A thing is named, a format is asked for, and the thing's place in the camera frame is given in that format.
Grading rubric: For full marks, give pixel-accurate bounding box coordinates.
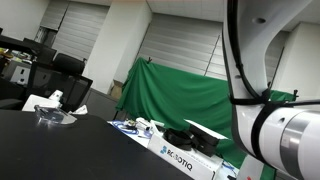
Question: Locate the white Robotiq cardboard box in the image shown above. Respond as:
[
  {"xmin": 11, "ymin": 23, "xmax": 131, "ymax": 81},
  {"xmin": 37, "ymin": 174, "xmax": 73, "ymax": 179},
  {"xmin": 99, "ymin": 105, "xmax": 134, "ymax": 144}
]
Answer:
[{"xmin": 146, "ymin": 133, "xmax": 224, "ymax": 180}]

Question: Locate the black velcro strap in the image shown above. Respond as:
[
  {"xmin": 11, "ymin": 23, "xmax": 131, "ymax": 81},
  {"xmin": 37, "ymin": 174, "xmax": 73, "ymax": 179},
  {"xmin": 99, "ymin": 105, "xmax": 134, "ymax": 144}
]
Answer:
[{"xmin": 250, "ymin": 101, "xmax": 288, "ymax": 158}]

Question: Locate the white plastic device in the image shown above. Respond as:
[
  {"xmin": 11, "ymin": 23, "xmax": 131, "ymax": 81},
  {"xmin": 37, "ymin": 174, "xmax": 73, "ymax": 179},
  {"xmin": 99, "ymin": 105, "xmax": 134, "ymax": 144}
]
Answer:
[{"xmin": 134, "ymin": 116, "xmax": 156, "ymax": 132}]

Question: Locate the white flat sheet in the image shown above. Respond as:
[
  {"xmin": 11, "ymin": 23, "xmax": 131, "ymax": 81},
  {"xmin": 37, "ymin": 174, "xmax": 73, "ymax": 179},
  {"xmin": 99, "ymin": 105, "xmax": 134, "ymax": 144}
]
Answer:
[{"xmin": 183, "ymin": 118, "xmax": 229, "ymax": 140}]

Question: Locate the black coiled strap ring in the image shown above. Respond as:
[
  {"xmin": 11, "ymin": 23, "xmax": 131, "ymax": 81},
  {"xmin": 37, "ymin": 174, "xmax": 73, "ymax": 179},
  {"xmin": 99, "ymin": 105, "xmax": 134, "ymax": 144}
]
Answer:
[{"xmin": 163, "ymin": 128, "xmax": 198, "ymax": 151}]

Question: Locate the black foam block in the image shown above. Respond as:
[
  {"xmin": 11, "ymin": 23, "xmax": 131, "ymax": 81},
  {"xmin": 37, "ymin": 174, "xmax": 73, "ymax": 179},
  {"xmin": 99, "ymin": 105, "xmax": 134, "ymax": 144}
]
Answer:
[{"xmin": 188, "ymin": 123, "xmax": 221, "ymax": 158}]

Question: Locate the blue coiled cable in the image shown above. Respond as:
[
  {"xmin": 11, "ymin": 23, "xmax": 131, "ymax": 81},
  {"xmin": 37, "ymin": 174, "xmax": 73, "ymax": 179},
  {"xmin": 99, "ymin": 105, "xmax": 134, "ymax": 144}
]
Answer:
[{"xmin": 111, "ymin": 120, "xmax": 140, "ymax": 136}]

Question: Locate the crumpled white paper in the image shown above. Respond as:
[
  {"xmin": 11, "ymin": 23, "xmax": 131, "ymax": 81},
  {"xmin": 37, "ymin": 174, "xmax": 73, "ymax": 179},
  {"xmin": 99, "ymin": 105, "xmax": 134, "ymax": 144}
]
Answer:
[{"xmin": 70, "ymin": 104, "xmax": 89, "ymax": 116}]

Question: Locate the green cloth backdrop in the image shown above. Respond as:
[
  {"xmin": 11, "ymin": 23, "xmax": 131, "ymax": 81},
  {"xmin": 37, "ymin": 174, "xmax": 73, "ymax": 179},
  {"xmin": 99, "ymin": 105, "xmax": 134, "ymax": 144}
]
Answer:
[{"xmin": 114, "ymin": 56, "xmax": 298, "ymax": 180}]

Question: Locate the dark desk monitor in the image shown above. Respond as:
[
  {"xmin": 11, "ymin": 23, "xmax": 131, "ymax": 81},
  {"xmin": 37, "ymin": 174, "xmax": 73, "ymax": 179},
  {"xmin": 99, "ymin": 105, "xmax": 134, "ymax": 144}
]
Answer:
[{"xmin": 22, "ymin": 37, "xmax": 58, "ymax": 65}]

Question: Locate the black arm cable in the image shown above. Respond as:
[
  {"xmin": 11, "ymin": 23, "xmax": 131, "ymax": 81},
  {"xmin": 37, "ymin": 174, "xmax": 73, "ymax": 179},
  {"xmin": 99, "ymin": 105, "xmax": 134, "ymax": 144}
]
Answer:
[{"xmin": 226, "ymin": 0, "xmax": 320, "ymax": 108}]

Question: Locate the brown cardboard box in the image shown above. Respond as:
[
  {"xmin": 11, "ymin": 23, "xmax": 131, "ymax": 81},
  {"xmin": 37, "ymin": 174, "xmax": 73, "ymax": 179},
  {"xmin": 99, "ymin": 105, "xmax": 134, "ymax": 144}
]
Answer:
[{"xmin": 109, "ymin": 79, "xmax": 125, "ymax": 101}]

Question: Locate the black office chair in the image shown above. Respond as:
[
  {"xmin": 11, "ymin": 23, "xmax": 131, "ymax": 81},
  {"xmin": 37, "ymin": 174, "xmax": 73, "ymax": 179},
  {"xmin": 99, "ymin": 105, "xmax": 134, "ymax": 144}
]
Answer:
[{"xmin": 25, "ymin": 52, "xmax": 94, "ymax": 113}]

